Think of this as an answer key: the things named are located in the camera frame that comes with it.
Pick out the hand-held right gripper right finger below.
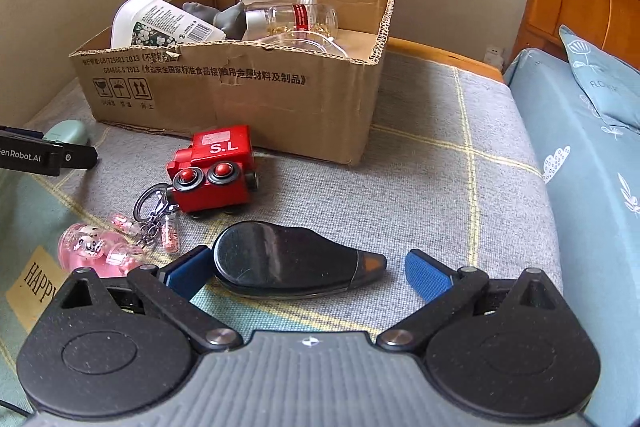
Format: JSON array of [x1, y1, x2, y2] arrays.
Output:
[[375, 249, 569, 354]]

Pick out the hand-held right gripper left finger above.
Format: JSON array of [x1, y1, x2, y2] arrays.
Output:
[[47, 245, 244, 354]]

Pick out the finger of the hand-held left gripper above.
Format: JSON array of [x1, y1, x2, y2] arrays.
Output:
[[0, 125, 46, 140], [62, 145, 98, 170]]

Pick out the mint green oval case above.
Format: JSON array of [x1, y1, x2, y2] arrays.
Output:
[[42, 120, 91, 146]]

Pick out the black glossy key fob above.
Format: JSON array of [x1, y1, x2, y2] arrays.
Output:
[[213, 220, 388, 299]]

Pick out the white bottle with green label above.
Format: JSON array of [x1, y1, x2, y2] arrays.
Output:
[[109, 0, 227, 50]]

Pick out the brown cardboard box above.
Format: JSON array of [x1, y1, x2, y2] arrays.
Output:
[[68, 0, 399, 167]]

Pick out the grey animal toy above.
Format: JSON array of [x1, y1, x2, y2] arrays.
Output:
[[182, 1, 249, 42]]

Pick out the clear square plastic container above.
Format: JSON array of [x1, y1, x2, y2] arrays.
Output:
[[244, 31, 352, 58]]

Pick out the capsule jar with silver lid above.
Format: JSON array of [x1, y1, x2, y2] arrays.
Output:
[[244, 4, 339, 41]]

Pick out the red robot toy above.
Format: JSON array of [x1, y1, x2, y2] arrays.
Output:
[[166, 125, 261, 219]]

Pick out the blue printed bed sheet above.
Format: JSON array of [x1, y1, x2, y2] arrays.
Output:
[[503, 48, 640, 427]]

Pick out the wooden bench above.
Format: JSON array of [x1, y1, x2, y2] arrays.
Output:
[[386, 37, 506, 83]]

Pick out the blue flower print pillow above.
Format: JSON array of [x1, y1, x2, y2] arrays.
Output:
[[558, 25, 640, 132]]

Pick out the pink keychain charm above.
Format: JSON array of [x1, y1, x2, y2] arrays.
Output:
[[57, 182, 181, 279]]

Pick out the black cable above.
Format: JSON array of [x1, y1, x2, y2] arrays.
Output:
[[0, 399, 32, 419]]

